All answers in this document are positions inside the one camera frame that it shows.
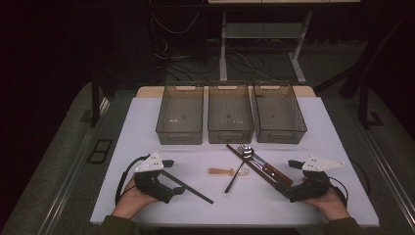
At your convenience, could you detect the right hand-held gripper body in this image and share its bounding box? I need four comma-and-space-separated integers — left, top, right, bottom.
287, 155, 346, 204

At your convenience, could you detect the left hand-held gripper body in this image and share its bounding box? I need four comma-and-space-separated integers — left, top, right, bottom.
133, 150, 184, 204

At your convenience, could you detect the black chopstick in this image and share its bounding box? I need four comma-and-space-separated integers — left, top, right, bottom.
161, 169, 214, 205

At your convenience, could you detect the brown wooden chopstick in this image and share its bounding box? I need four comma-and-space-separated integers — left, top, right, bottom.
226, 144, 290, 199

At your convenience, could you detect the translucent orange plastic spoon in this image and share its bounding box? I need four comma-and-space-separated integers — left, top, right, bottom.
208, 166, 251, 177

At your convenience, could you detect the long-handled metal spoon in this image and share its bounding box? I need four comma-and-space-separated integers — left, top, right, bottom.
224, 146, 254, 194

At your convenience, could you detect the smoky clear plastic bin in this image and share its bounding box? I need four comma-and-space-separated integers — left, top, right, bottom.
155, 83, 205, 146
207, 82, 255, 145
253, 82, 308, 145

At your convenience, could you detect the person's right hand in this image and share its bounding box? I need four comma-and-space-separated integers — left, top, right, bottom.
301, 187, 351, 222

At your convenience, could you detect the person's left hand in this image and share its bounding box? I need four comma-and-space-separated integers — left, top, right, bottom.
112, 175, 161, 220

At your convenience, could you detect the black metal stand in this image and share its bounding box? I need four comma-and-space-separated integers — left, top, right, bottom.
90, 70, 111, 128
357, 81, 386, 130

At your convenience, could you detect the wooden-handled metal knife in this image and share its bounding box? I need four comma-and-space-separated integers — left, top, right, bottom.
249, 153, 294, 186

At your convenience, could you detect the wooden-handled metal fork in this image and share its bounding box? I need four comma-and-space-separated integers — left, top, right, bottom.
237, 145, 288, 187

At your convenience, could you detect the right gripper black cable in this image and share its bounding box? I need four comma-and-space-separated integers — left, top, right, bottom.
328, 159, 372, 209

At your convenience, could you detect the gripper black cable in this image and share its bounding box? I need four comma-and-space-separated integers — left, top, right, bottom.
115, 155, 151, 206
328, 159, 372, 209

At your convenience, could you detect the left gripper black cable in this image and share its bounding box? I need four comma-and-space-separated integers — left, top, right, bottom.
115, 155, 151, 206

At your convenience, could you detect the black floor frame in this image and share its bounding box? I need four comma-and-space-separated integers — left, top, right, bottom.
85, 138, 115, 165

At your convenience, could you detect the white metal desk frame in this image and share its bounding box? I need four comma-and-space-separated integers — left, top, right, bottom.
207, 0, 361, 84

